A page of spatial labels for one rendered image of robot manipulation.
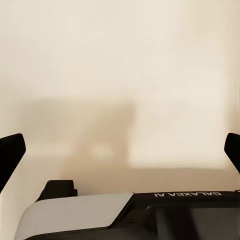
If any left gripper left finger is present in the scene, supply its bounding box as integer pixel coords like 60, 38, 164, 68
0, 133, 26, 193

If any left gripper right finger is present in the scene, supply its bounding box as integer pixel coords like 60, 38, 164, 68
224, 132, 240, 173

